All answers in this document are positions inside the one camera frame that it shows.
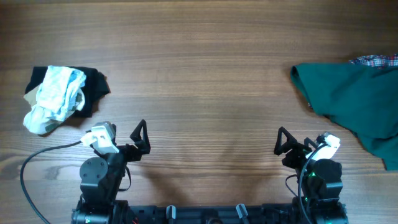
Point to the light blue striped pants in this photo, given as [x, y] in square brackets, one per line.
[57, 97]

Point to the white beige olive garment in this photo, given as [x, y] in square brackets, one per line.
[41, 122]

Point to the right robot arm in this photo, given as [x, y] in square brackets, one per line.
[317, 199]

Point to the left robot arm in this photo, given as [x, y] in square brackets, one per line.
[101, 175]

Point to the black folded garment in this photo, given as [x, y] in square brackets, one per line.
[95, 87]

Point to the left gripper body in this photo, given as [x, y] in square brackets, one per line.
[129, 153]

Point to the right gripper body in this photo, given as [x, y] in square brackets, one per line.
[297, 159]

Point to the red plaid garment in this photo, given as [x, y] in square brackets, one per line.
[378, 61]

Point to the dark green garment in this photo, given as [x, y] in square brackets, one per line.
[360, 98]

